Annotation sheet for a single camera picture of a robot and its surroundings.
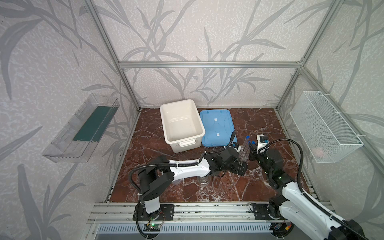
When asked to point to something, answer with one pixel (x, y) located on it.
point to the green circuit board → (152, 227)
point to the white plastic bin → (182, 126)
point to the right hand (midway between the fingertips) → (251, 138)
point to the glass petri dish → (204, 180)
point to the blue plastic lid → (219, 126)
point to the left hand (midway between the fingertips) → (243, 162)
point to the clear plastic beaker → (177, 181)
